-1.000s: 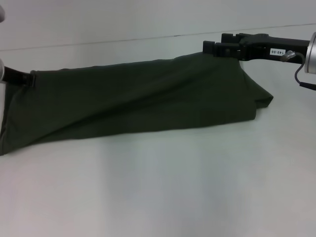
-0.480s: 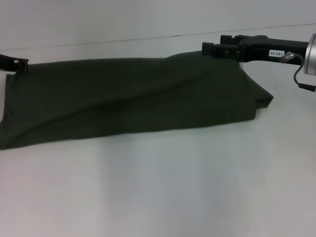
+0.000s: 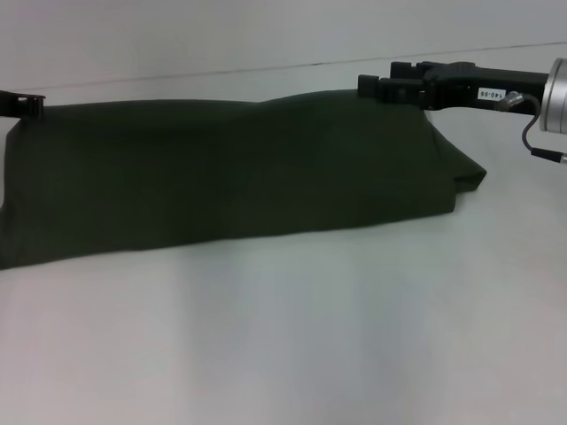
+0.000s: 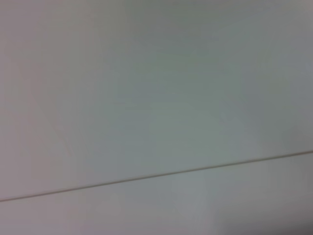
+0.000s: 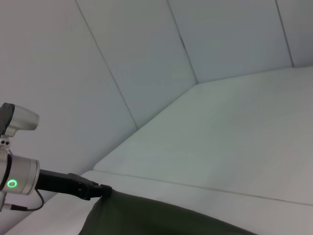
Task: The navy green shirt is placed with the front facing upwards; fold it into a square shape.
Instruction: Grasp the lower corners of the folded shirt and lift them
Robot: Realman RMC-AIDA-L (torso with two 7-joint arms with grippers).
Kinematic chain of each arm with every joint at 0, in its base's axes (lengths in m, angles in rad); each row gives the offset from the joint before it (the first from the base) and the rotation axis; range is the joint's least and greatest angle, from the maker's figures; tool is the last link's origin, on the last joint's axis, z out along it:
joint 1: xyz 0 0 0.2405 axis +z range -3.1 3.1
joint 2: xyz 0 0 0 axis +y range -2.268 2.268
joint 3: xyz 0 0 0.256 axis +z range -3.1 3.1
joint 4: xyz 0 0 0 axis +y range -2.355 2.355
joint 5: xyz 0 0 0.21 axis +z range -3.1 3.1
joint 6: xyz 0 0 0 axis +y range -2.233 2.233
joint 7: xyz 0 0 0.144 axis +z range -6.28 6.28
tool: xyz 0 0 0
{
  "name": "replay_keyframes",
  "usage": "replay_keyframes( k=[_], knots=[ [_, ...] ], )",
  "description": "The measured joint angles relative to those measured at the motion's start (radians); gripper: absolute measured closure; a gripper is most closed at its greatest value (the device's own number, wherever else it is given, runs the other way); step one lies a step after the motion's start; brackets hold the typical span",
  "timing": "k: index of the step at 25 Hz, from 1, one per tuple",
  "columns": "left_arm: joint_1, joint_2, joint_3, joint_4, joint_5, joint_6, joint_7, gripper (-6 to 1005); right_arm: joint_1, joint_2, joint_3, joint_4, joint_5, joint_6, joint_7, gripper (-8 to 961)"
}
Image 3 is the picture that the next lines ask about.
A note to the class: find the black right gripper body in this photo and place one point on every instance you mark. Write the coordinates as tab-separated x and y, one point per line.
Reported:
478	88

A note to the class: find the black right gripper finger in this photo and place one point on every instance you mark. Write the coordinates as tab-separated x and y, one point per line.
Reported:
390	90
409	70

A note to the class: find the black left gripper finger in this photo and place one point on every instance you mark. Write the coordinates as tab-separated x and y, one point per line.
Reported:
26	104

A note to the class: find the dark green FREE t-shirt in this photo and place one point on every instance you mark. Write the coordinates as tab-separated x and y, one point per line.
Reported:
221	177

